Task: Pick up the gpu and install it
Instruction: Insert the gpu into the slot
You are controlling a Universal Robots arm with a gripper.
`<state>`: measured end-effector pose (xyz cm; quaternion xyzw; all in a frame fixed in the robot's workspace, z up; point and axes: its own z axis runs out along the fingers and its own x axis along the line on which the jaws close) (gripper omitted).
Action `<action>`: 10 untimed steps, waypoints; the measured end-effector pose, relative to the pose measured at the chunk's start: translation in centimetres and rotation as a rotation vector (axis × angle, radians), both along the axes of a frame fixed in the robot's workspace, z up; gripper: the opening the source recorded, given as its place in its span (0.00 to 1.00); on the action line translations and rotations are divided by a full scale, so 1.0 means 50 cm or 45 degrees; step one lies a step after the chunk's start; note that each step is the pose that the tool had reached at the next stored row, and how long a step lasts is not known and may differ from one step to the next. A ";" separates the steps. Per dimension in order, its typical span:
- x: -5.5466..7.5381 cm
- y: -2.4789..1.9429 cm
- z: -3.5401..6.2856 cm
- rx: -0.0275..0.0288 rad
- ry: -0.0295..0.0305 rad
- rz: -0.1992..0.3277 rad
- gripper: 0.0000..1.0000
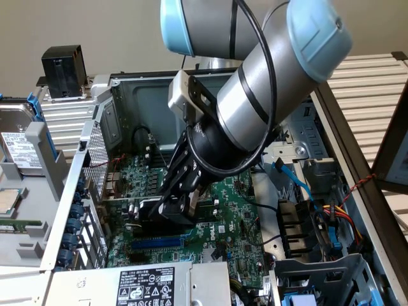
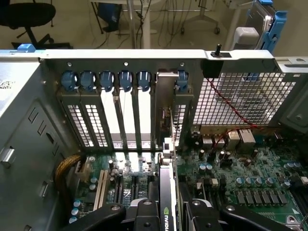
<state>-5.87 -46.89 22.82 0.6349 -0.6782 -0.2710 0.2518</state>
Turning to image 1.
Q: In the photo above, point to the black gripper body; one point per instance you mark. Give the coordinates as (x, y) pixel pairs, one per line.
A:
(223, 150)

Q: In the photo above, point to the green graphics card black cooler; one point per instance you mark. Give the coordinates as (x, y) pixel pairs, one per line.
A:
(143, 208)

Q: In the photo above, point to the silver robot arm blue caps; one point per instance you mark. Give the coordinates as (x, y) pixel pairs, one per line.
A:
(255, 95)

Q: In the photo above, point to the black RAM slot white latches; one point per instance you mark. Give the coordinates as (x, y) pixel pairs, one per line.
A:
(216, 201)

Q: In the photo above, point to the thin steel locking lever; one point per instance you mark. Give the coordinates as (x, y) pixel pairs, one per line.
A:
(161, 155)

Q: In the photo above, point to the green motherboard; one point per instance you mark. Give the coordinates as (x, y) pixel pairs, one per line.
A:
(245, 210)

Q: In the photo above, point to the blue expansion slot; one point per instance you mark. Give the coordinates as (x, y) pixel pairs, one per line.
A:
(156, 243)

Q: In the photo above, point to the grey metal drive cage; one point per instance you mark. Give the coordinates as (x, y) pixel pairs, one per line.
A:
(287, 151)

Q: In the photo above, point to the short black expansion slot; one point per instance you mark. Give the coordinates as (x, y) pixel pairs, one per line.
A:
(136, 258)

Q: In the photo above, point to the open grey PC case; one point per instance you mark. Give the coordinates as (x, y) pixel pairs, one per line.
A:
(143, 105)

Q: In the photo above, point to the blue round slot latch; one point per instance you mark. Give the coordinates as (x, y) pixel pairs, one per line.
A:
(77, 197)
(73, 226)
(84, 185)
(69, 242)
(76, 211)
(65, 258)

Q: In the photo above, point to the black plastic fan shroud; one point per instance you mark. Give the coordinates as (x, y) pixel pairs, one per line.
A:
(296, 223)

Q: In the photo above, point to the silver power supply unit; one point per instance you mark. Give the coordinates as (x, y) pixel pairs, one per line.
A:
(95, 283)

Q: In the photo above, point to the grey metal disk bay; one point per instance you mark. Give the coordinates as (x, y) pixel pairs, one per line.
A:
(318, 264)

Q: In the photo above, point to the grey parts rack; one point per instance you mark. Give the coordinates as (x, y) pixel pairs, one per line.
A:
(32, 191)

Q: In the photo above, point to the blue plastic drive latch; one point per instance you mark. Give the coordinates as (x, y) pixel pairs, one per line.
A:
(335, 245)

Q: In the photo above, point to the loose green RAM stick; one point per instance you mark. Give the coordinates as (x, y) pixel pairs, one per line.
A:
(19, 222)

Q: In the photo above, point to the black plastic block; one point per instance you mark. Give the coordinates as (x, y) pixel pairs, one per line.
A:
(60, 70)

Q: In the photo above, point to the hard drive in grey caddy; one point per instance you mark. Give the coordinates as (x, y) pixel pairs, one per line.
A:
(33, 102)

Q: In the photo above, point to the silver CPU chip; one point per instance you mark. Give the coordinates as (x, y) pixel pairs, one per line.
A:
(9, 201)

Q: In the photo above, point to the dark framed panel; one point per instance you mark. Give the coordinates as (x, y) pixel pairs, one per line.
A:
(387, 183)

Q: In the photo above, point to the silver hard disk drive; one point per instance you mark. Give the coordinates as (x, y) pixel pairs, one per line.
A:
(16, 118)

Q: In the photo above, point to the black table end cap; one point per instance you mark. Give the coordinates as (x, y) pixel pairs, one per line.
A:
(399, 55)

